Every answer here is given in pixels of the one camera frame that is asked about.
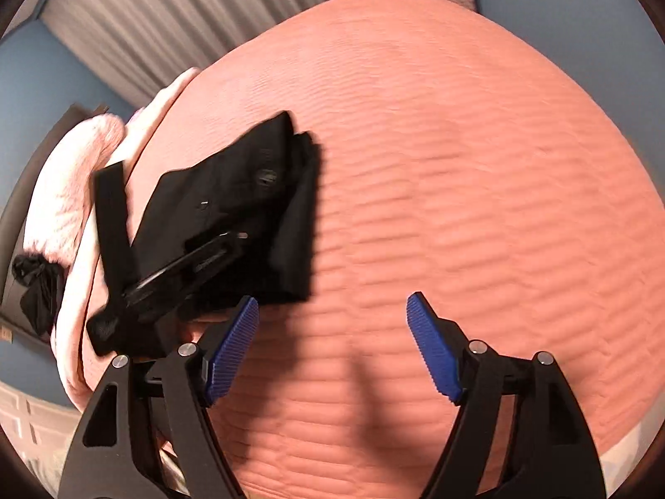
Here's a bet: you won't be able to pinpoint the black pants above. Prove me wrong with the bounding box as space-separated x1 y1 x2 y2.
86 111 321 357

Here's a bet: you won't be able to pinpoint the dark bed headboard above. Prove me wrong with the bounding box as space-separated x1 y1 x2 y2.
0 102 111 344

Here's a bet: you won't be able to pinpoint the black garment by pillow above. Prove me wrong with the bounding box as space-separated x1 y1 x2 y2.
11 254 65 337

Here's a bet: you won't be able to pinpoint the light pink folded blanket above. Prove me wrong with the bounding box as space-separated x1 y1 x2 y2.
51 68 201 411

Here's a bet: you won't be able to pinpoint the orange quilted bedspread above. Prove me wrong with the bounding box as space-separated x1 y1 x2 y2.
127 0 664 498

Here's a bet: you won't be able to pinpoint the grey pleated curtain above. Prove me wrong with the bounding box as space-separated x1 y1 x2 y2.
39 0 327 107

